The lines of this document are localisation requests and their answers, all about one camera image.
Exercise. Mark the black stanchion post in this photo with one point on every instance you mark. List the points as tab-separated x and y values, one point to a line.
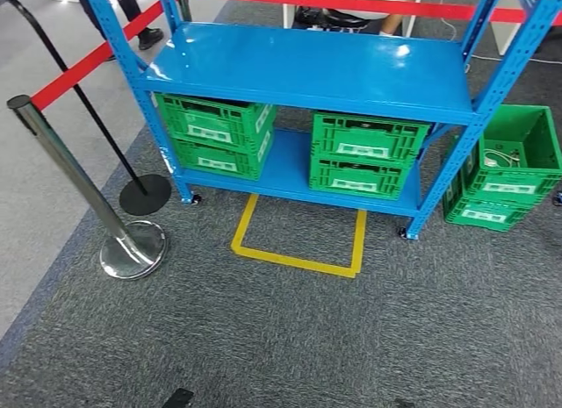
145	195

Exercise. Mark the dark stanchion post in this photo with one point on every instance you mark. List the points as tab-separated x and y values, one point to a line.
184	4

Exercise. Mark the blue metal shelf rack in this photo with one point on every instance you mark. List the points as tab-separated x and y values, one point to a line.
307	68

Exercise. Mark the yellow floor tape square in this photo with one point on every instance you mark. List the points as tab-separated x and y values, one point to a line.
298	260

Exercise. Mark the black round stool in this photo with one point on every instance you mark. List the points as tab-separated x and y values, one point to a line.
329	19

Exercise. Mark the black robot foot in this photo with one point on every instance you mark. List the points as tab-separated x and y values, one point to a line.
177	398

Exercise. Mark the green plastic crate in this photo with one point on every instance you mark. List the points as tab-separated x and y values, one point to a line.
483	210
356	178
518	173
364	141
211	123
219	161

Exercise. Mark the chrome stool base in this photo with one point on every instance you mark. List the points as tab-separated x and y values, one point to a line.
78	178

